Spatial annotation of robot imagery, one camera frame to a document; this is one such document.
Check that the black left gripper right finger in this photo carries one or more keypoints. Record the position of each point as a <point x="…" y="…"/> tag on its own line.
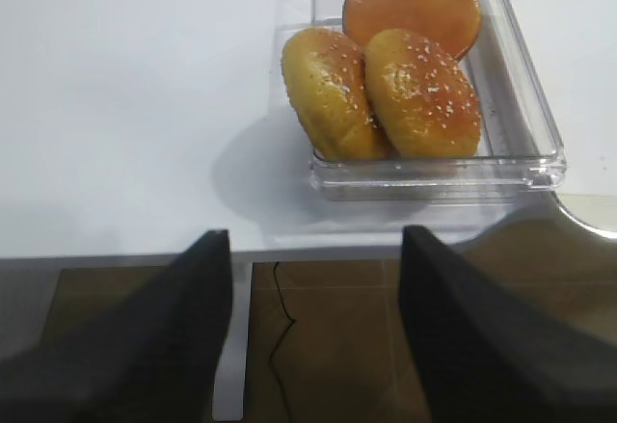
<point x="483" y="355"/>

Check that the right sesame top bun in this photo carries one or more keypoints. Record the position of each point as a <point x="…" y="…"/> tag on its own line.
<point x="422" y="99"/>

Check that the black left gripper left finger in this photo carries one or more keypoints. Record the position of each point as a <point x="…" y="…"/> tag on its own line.
<point x="151" y="358"/>

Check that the sesame bun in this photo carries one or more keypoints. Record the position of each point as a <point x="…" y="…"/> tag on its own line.
<point x="323" y="73"/>
<point x="422" y="99"/>

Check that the left sesame top bun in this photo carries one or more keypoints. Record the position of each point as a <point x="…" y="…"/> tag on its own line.
<point x="323" y="73"/>

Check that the flat bottom bun half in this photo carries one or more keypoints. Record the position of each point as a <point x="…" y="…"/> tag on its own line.
<point x="453" y="24"/>

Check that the clear bun container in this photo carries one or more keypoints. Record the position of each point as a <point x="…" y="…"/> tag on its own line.
<point x="520" y="149"/>

